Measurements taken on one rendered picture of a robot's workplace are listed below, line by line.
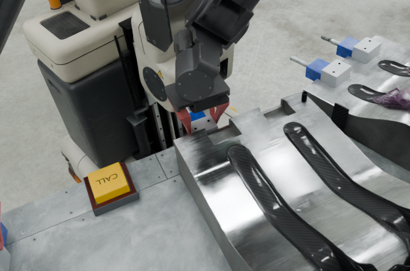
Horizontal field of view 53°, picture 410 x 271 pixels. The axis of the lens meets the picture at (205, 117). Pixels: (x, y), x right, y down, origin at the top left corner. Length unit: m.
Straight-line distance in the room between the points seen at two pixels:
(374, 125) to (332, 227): 0.27
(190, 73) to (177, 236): 0.27
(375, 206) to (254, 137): 0.22
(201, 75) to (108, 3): 0.70
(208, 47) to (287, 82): 1.63
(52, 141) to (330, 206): 1.70
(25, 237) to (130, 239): 0.18
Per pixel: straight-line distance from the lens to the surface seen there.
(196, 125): 0.78
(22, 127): 2.29
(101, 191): 0.74
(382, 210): 0.61
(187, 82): 0.60
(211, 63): 0.59
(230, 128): 0.74
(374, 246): 0.55
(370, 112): 0.81
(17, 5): 0.38
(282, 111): 0.78
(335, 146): 0.70
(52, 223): 0.78
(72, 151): 1.65
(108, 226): 0.74
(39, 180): 1.99
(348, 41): 0.97
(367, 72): 0.91
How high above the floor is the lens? 1.40
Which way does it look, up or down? 43 degrees down
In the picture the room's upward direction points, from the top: 7 degrees counter-clockwise
